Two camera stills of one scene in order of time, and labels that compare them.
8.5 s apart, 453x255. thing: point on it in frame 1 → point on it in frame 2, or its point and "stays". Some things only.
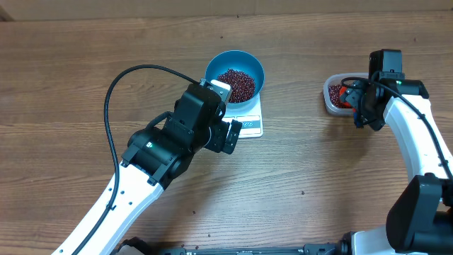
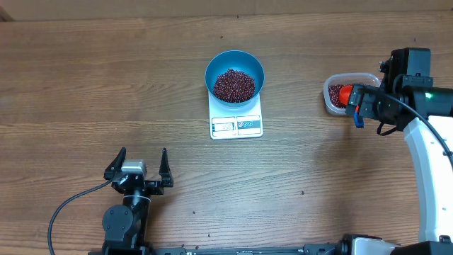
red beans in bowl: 243,86 stays
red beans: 334,91 stays
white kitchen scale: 252,122 stays
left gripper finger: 230,143 → 165,170
